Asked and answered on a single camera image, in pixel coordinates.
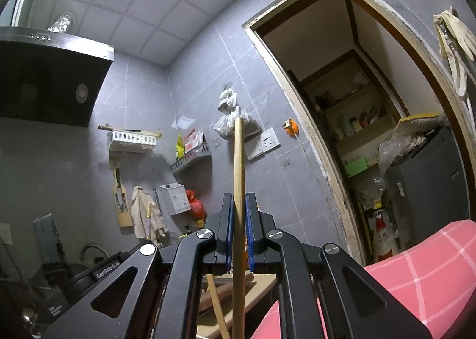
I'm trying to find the black range hood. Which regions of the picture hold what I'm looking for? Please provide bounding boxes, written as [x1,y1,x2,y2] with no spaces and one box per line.
[0,26,115,128]

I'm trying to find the grey wall shelf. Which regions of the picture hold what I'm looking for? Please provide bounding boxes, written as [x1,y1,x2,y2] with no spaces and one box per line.
[170,143,212,175]

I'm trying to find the pink plaid tablecloth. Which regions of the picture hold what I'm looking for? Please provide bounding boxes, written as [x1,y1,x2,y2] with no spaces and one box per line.
[253,219,476,339]

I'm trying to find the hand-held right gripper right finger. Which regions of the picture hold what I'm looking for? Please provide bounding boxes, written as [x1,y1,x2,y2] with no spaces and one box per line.
[245,193,434,339]

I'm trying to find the pale rubber gloves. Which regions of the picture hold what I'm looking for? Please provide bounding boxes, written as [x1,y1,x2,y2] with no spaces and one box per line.
[433,7,476,98]

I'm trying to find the wooden shelf unit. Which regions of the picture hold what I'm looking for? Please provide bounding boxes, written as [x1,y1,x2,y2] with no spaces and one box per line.
[297,49,410,213]

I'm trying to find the white wall basket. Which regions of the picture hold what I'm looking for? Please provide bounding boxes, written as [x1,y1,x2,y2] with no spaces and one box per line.
[107,130,157,151]

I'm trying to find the hanging white towel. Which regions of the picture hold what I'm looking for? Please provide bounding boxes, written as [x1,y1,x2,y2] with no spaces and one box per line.
[131,186,168,240]

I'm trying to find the long single wooden chopstick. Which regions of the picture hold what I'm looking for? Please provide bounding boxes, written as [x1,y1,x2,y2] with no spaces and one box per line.
[232,117,247,339]

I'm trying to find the yellow edged cushion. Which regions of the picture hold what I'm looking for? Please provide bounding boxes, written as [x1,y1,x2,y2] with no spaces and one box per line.
[396,112,450,135]

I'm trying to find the wooden knife holder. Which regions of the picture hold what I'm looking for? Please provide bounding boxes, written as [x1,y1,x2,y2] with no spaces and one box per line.
[112,167,134,229]

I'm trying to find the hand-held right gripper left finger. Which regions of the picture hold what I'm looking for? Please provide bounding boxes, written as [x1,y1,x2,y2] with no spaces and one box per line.
[45,193,236,339]

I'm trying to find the white wall box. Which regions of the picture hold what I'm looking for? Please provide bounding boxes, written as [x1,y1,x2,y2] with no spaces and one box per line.
[160,183,191,217]

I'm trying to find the red and white bottle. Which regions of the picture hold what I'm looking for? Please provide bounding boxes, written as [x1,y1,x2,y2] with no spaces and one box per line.
[372,209,400,263]

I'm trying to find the crumpled clear plastic bag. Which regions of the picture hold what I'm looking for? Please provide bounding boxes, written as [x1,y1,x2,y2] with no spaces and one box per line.
[378,131,428,176]

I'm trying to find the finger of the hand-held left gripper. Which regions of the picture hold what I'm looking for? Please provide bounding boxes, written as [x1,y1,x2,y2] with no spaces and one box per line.
[33,213,61,270]

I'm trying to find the silver exhaust duct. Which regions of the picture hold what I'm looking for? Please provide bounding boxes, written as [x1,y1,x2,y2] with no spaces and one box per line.
[48,12,75,32]

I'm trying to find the wooden door frame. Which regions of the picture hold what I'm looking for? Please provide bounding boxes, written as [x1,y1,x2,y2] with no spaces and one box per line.
[242,0,476,269]

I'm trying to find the green box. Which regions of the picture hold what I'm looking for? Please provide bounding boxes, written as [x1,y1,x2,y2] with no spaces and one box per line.
[344,158,369,178]

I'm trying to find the grey cabinet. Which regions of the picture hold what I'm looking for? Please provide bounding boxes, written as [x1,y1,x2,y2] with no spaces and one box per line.
[385,125,471,254]

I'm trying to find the red plastic bag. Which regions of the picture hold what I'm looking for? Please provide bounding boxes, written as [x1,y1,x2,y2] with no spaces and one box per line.
[185,189,207,221]

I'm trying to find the hanging clear plastic bags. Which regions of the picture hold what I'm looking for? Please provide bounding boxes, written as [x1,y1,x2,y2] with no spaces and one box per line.
[214,88,261,139]

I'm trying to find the red snack packet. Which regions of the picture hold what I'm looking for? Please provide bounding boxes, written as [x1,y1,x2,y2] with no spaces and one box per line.
[184,130,206,151]

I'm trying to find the white wall socket panel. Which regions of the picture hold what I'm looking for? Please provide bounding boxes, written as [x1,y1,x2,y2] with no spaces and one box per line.
[245,127,280,161]

